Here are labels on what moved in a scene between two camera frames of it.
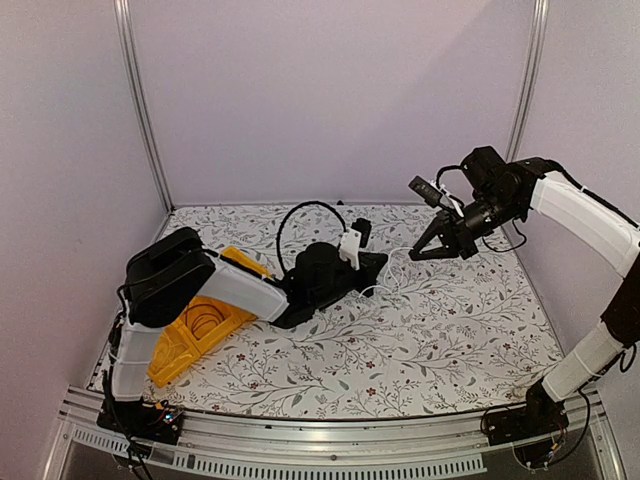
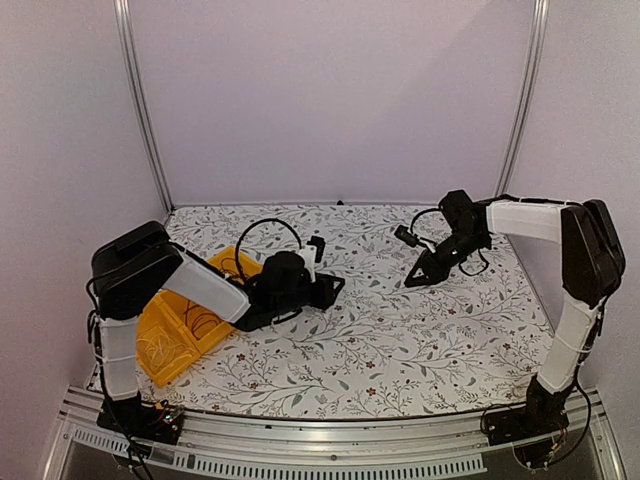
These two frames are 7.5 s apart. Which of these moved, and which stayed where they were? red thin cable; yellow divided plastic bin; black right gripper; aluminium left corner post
Moved: black right gripper
Stayed: yellow divided plastic bin; red thin cable; aluminium left corner post
